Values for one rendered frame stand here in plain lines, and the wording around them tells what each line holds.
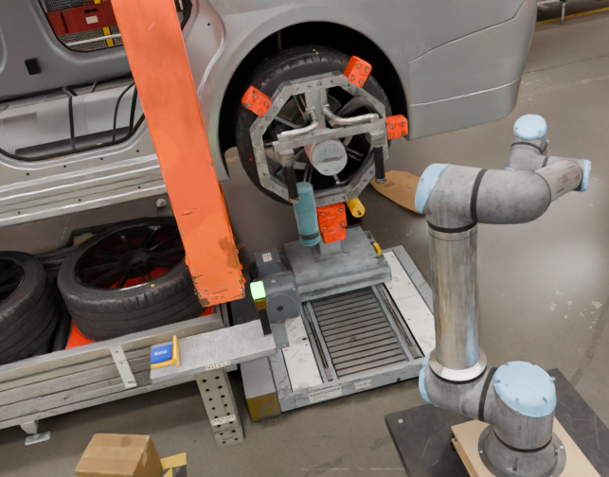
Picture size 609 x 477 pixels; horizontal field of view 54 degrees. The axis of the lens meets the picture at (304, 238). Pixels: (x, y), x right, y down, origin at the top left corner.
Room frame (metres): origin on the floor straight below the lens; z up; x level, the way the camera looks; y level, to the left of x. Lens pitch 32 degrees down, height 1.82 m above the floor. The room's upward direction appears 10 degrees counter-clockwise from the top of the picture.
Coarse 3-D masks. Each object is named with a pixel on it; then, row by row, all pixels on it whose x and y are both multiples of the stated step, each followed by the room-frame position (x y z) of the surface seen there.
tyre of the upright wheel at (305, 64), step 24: (288, 48) 2.50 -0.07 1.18; (312, 48) 2.45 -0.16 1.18; (264, 72) 2.36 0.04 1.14; (288, 72) 2.29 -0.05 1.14; (312, 72) 2.30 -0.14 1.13; (240, 96) 2.43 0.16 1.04; (384, 96) 2.34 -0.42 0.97; (240, 120) 2.28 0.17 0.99; (240, 144) 2.27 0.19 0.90; (264, 192) 2.27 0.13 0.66
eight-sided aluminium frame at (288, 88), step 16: (288, 80) 2.26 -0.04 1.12; (304, 80) 2.23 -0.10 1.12; (320, 80) 2.22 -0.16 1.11; (336, 80) 2.22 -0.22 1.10; (272, 96) 2.25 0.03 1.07; (288, 96) 2.20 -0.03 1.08; (368, 96) 2.24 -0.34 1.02; (272, 112) 2.20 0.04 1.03; (384, 112) 2.24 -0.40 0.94; (256, 128) 2.19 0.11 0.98; (256, 144) 2.19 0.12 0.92; (256, 160) 2.20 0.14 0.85; (368, 160) 2.29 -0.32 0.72; (384, 160) 2.24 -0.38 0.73; (272, 176) 2.25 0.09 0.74; (368, 176) 2.24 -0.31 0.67; (320, 192) 2.26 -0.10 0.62; (336, 192) 2.26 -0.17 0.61; (352, 192) 2.23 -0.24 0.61
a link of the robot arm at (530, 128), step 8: (520, 120) 1.64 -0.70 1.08; (528, 120) 1.63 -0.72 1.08; (536, 120) 1.62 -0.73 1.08; (544, 120) 1.61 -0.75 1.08; (520, 128) 1.62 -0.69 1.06; (528, 128) 1.61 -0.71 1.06; (536, 128) 1.60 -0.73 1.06; (544, 128) 1.59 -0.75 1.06; (520, 136) 1.60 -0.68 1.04; (528, 136) 1.59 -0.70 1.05; (536, 136) 1.58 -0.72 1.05; (544, 136) 1.60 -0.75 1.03; (536, 144) 1.58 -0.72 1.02; (544, 144) 1.62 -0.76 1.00
